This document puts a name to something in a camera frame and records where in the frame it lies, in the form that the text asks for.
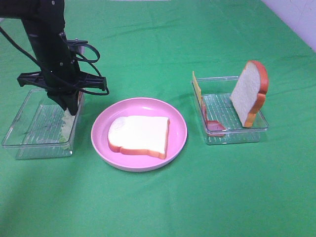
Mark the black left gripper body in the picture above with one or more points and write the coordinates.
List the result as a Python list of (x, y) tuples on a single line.
[(64, 75)]

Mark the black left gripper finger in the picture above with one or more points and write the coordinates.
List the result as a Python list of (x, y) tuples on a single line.
[(70, 102), (57, 98)]

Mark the toy lettuce leaf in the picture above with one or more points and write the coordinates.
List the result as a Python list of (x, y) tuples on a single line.
[(66, 127)]

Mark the toy bread slice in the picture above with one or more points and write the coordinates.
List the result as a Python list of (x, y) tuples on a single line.
[(249, 93), (139, 135)]

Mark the yellow toy cheese slice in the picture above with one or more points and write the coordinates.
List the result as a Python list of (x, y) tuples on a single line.
[(197, 88)]

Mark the toy bacon strip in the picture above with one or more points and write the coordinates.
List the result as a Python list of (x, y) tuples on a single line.
[(212, 125), (79, 97)]

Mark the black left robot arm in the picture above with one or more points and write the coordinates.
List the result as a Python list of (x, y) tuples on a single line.
[(57, 57)]

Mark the left clear plastic tray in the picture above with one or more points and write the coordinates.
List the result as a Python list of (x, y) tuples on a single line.
[(34, 132)]

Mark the clear plastic tray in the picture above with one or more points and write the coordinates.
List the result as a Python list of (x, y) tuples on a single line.
[(216, 93), (34, 132)]

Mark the pink round plate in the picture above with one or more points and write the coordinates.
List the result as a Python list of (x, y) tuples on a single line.
[(140, 106)]

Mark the right clear plastic tray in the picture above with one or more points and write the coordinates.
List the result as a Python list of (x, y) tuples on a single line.
[(216, 93)]

